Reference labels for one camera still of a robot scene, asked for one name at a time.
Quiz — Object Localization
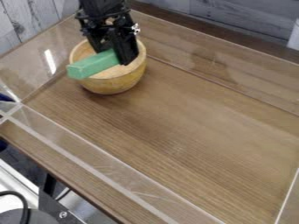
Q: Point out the green rectangular block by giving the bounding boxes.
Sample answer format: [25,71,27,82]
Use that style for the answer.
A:
[66,49,118,80]

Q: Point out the yellow-brown wooden bowl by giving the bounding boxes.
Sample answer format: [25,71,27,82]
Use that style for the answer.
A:
[72,40,146,95]

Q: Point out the clear acrylic tray walls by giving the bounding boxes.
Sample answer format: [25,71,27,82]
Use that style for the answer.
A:
[0,4,299,224]

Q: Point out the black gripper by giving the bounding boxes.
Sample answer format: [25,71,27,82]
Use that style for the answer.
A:
[76,0,138,66]

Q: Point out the blue object at left edge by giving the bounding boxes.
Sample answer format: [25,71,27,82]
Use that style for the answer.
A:
[0,93,14,152]

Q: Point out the black cable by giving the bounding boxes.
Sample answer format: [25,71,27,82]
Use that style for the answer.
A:
[0,190,31,224]

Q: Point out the grey metal bracket with screw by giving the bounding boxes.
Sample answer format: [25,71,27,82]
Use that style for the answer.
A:
[38,191,86,224]

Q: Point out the black table leg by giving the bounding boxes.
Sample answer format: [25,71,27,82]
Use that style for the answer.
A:
[42,174,57,197]

